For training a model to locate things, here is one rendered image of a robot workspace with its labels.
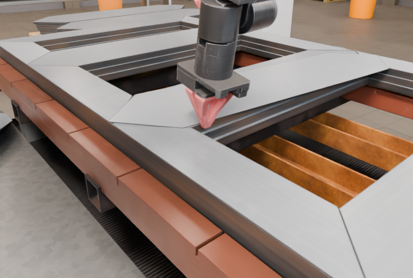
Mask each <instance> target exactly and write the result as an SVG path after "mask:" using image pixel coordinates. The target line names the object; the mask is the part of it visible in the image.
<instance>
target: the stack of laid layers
mask: <svg viewBox="0 0 413 278"><path fill-rule="evenodd" d="M198 27H199V26H198V25H195V24H191V23H186V22H171V23H163V24H158V25H150V26H142V27H137V28H129V29H124V30H115V31H107V32H102V33H94V34H86V35H81V36H73V37H68V38H60V39H51V40H46V41H38V42H34V43H36V44H38V45H40V46H41V47H43V48H45V49H47V50H49V51H51V52H53V51H58V50H65V49H72V48H76V47H83V46H91V45H95V44H102V43H107V42H114V41H121V40H126V39H133V38H140V37H145V36H152V35H157V34H164V33H171V32H175V31H182V30H190V29H194V28H198ZM196 46H197V44H191V45H187V46H181V47H175V48H171V49H165V50H159V51H155V52H149V53H145V54H139V55H133V56H129V57H124V58H117V59H113V60H108V61H103V62H98V63H92V64H88V65H82V66H79V67H80V68H82V69H84V70H86V71H88V72H89V73H92V74H94V75H95V76H97V77H99V78H101V79H102V80H104V81H108V80H112V79H117V78H120V77H125V76H131V75H134V74H139V73H144V72H147V71H152V70H157V69H161V68H166V67H169V66H174V65H177V63H178V62H183V61H187V60H192V59H195V53H196ZM239 50H241V51H244V52H249V53H251V54H256V55H260V56H263V57H267V58H271V59H273V60H268V61H266V62H261V63H257V64H254V65H250V66H246V67H243V68H239V69H234V70H233V71H235V72H236V73H238V72H242V71H247V70H252V69H256V68H261V67H264V66H270V65H275V64H278V63H284V62H289V61H292V60H298V59H301V58H306V57H311V56H314V55H319V54H325V53H342V54H358V53H357V52H356V51H353V50H306V49H301V48H298V47H293V46H287V45H284V44H279V43H276V42H270V41H265V40H262V39H257V38H252V37H249V36H244V35H238V39H237V47H236V51H239ZM0 58H2V59H3V60H4V61H5V62H7V63H8V64H9V65H10V66H12V67H13V68H15V69H16V70H17V71H18V72H19V73H21V74H22V75H24V77H26V78H27V79H29V80H30V81H31V82H32V83H33V84H35V85H36V86H38V87H39V88H40V89H41V90H43V91H44V92H45V93H46V94H47V95H49V96H50V97H52V98H53V99H54V100H55V101H57V102H58V103H59V104H61V105H62V106H63V107H64V108H66V109H67V110H68V111H69V112H71V113H72V114H73V115H75V116H76V117H77V118H78V119H80V120H81V121H82V122H83V123H85V124H86V125H88V126H89V128H91V129H93V130H94V131H95V132H96V133H98V134H99V135H100V136H102V137H103V138H104V139H105V140H107V141H108V142H110V144H112V145H113V146H114V147H116V148H117V149H118V150H119V151H121V152H122V153H124V154H125V155H126V156H127V157H129V158H130V159H131V160H132V161H133V162H135V163H136V164H138V165H139V166H140V167H141V169H144V170H145V171H147V173H149V174H150V175H152V176H153V177H154V178H155V179H156V180H158V181H159V182H161V184H163V185H164V186H166V187H167V188H168V189H169V190H171V191H172V192H173V193H175V194H176V195H177V196H178V197H180V198H181V199H182V200H183V201H185V202H186V203H188V204H189V205H190V206H191V207H192V208H194V209H195V210H196V211H198V212H199V213H200V214H202V215H203V216H204V217H205V218H207V219H208V220H209V221H211V222H212V223H213V224H214V225H216V226H217V227H218V228H219V229H221V230H222V234H224V233H226V234H227V235H228V236H230V237H231V238H233V240H235V241H236V242H238V243H239V244H240V245H241V246H242V247H244V248H245V249H247V251H249V252H250V253H252V254H253V255H254V256H255V257H256V258H258V259H259V260H261V261H262V262H263V263H264V264H266V265H267V266H268V267H269V268H270V269H272V270H273V271H275V272H276V273H277V274H278V275H280V276H281V277H282V278H331V277H329V276H328V275H327V274H325V273H324V272H323V271H321V270H319V269H318V268H317V267H315V266H314V265H313V264H311V263H309V262H308V261H307V260H305V259H304V258H303V257H301V256H300V255H298V254H297V253H295V252H294V251H292V250H291V249H290V248H288V247H287V246H285V245H284V244H282V243H281V242H280V241H278V240H276V239H275V238H274V237H272V236H271V235H270V234H268V233H267V232H265V231H264V230H262V229H261V228H260V227H258V226H256V225H255V224H254V223H252V222H251V221H250V220H248V219H247V218H245V217H244V216H243V215H241V214H239V213H238V212H237V211H235V210H234V209H232V208H231V207H229V206H228V205H227V204H225V203H224V202H223V201H221V200H219V199H218V198H217V197H215V196H214V195H212V194H211V193H209V192H208V191H207V190H205V189H204V188H202V187H201V186H199V185H198V184H197V183H195V182H194V181H192V180H191V179H190V178H188V177H187V176H185V175H184V174H182V173H181V172H179V171H178V170H176V169H175V168H174V167H172V166H171V165H170V164H168V163H166V162H165V161H164V160H162V159H161V158H160V157H158V156H156V155H155V154H154V153H152V152H151V151H150V150H148V149H147V148H145V147H144V146H142V145H141V144H139V143H138V142H137V141H135V140H134V139H132V138H131V137H129V136H128V135H127V134H125V133H123V132H122V131H121V130H119V129H118V128H117V127H115V126H114V125H135V126H151V125H137V124H123V123H115V122H113V123H112V124H111V123H109V122H108V121H107V120H105V119H103V118H102V117H101V116H99V115H98V114H97V113H95V112H94V111H92V110H91V109H89V108H88V107H86V106H85V105H83V104H82V103H81V102H79V101H78V100H76V99H75V98H74V97H72V96H70V94H68V93H66V92H65V91H64V90H62V89H61V88H59V87H58V86H57V85H55V84H54V83H52V82H51V81H49V80H48V79H46V78H45V77H44V76H42V75H41V74H39V73H38V72H37V71H35V70H33V69H32V68H31V67H29V66H28V65H26V64H25V63H23V62H22V61H21V60H19V59H18V58H17V57H15V56H13V55H12V54H11V53H9V52H8V51H6V50H5V49H3V48H2V47H1V46H0ZM367 84H368V85H373V86H376V87H380V88H383V89H387V90H391V91H394V92H398V93H402V94H405V95H410V96H412V97H413V74H412V73H407V72H404V71H398V70H395V69H390V68H389V69H386V70H384V71H380V72H378V73H374V74H370V75H367V76H364V77H360V78H357V79H353V80H351V81H347V82H343V83H340V84H336V85H332V86H329V87H325V88H323V89H319V90H315V91H313V92H309V93H305V94H302V95H298V96H295V97H291V98H287V99H285V100H281V101H277V102H274V103H271V104H268V105H264V106H260V107H257V108H253V109H249V110H246V111H243V112H240V113H236V114H232V115H230V116H226V117H222V118H219V119H215V120H214V122H213V123H212V125H211V127H209V128H206V129H203V128H202V127H201V125H200V124H197V125H193V126H190V127H186V128H193V129H195V130H197V131H199V132H201V133H202V134H204V135H206V136H208V137H210V138H212V139H214V140H216V141H217V142H219V143H221V144H223V145H226V144H228V143H230V142H233V141H235V140H238V139H239V138H242V137H245V136H247V135H249V134H251V133H254V132H257V131H258V130H261V129H264V128H266V127H268V126H270V125H273V124H275V123H278V122H280V121H282V120H285V119H287V118H289V117H291V116H294V115H297V114H299V113H301V112H303V111H306V110H308V109H310V108H313V107H315V106H318V105H320V104H322V103H325V102H327V101H330V100H332V99H334V98H337V97H339V96H341V95H344V94H346V93H349V92H351V91H353V90H356V89H358V88H360V87H362V86H365V85H367ZM152 127H159V126H152Z"/></svg>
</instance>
